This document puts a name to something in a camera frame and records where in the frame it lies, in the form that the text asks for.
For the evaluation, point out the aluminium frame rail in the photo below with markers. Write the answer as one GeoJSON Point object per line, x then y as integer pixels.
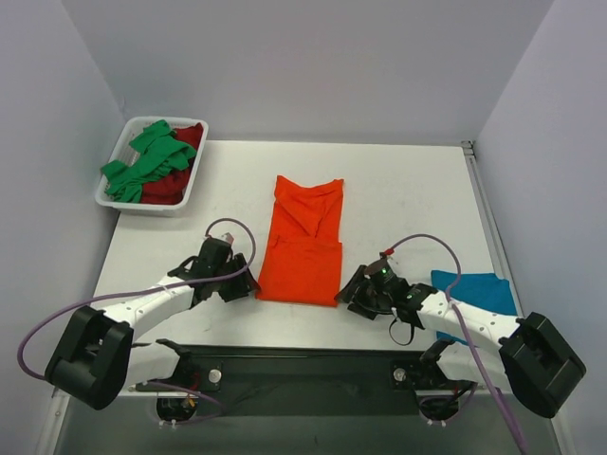
{"type": "Point", "coordinates": [421, 207]}

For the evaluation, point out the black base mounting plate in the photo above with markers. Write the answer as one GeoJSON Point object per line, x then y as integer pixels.
{"type": "Point", "coordinates": [255, 381]}

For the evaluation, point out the orange t shirt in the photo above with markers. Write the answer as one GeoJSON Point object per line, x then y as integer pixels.
{"type": "Point", "coordinates": [303, 258]}

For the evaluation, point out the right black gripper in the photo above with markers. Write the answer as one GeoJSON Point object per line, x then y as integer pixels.
{"type": "Point", "coordinates": [360, 291]}

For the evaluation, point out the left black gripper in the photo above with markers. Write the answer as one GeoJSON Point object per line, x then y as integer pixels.
{"type": "Point", "coordinates": [232, 281]}

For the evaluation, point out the dark red t shirt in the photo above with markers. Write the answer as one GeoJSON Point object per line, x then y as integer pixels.
{"type": "Point", "coordinates": [169, 189]}

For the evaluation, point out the blue folded t shirt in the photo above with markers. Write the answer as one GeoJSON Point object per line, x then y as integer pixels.
{"type": "Point", "coordinates": [484, 290]}

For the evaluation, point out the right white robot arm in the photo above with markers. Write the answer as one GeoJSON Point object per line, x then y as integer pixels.
{"type": "Point", "coordinates": [525, 356]}

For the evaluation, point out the green t shirt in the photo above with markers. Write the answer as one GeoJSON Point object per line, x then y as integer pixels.
{"type": "Point", "coordinates": [158, 153]}

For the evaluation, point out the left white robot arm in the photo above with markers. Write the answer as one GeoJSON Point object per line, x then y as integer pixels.
{"type": "Point", "coordinates": [99, 353]}

